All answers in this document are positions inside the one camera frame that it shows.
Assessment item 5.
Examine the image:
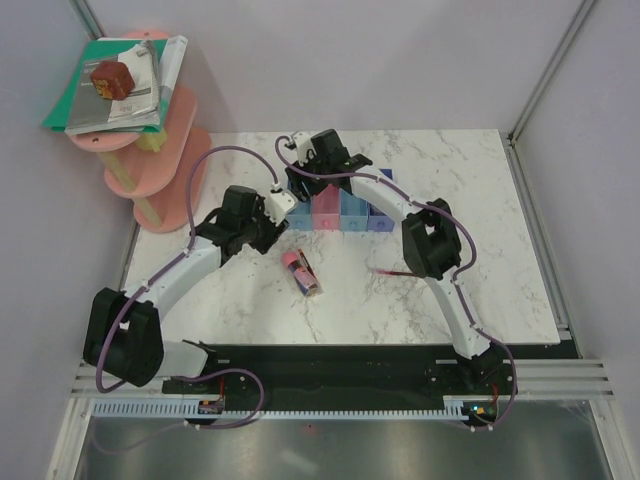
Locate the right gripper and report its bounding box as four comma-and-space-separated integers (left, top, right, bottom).
284, 150, 329, 204

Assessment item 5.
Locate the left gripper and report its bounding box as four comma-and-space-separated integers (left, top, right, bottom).
240, 197, 289, 255

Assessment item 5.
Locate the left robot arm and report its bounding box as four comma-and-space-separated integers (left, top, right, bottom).
83, 186, 297, 393

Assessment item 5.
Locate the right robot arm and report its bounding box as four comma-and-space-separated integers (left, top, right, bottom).
275, 129, 501, 394

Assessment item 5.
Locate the pink drawer box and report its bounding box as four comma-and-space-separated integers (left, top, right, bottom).
311, 185, 340, 231

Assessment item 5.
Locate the light blue drawer box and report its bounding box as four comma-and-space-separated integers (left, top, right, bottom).
286, 201, 313, 231

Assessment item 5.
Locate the pink glue stick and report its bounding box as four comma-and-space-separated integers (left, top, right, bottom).
281, 251, 314, 291

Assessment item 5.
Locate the sky blue drawer box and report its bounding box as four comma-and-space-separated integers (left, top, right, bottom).
340, 190, 369, 232

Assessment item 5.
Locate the purple drawer box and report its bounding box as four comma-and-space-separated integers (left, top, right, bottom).
366, 203, 395, 232

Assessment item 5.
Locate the pink tiered shelf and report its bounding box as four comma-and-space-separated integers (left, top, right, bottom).
67, 29, 213, 235

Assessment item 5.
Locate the red pen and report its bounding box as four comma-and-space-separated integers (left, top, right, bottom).
370, 268, 417, 278

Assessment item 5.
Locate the grey manual booklet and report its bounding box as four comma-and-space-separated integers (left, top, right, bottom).
65, 48, 159, 135

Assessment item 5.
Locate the red brown cube box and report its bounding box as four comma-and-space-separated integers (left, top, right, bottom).
90, 60, 135, 101

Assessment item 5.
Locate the green folder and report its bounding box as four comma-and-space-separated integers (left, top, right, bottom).
43, 38, 169, 134

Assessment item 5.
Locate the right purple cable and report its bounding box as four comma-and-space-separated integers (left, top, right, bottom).
274, 133, 517, 434

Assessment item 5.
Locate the purple cable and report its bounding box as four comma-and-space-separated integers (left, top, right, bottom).
274, 133, 517, 434
92, 144, 281, 456

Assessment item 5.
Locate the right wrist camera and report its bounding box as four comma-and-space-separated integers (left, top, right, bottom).
285, 131, 316, 166

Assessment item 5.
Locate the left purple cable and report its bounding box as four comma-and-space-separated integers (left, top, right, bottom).
92, 144, 281, 456

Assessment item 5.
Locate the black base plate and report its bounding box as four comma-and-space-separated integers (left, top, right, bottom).
159, 343, 581, 414

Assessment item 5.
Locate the white cable duct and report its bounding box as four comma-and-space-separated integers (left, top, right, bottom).
92, 398, 495, 421

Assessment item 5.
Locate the aluminium rail frame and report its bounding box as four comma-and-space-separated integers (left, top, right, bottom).
44, 219, 619, 480

